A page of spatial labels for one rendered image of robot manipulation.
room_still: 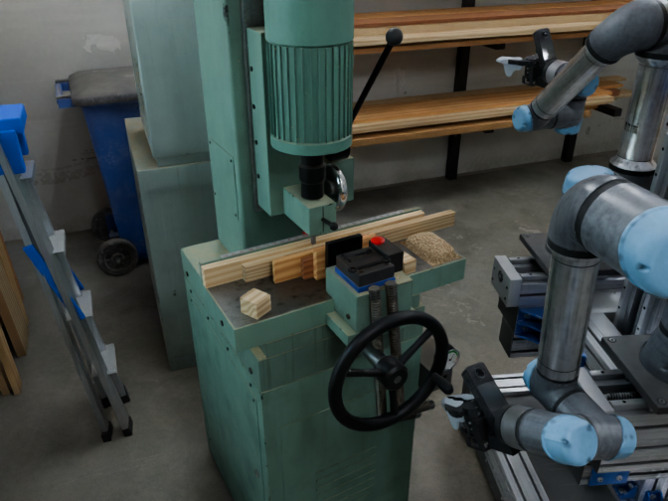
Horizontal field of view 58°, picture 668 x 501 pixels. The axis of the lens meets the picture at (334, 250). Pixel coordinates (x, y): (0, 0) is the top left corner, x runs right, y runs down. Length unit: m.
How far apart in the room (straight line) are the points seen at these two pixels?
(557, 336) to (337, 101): 0.61
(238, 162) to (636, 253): 0.93
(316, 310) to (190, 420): 1.16
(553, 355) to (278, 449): 0.70
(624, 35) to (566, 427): 0.93
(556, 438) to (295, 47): 0.82
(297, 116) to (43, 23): 2.42
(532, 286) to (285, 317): 0.74
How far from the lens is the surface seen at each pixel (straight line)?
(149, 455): 2.29
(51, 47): 3.53
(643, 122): 1.72
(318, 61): 1.19
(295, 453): 1.55
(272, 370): 1.34
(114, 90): 2.95
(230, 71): 1.42
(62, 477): 2.32
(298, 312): 1.29
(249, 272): 1.37
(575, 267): 1.04
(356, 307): 1.23
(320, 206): 1.33
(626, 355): 1.43
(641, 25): 1.60
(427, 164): 4.28
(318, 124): 1.23
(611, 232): 0.90
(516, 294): 1.72
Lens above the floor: 1.63
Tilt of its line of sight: 29 degrees down
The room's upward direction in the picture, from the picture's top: straight up
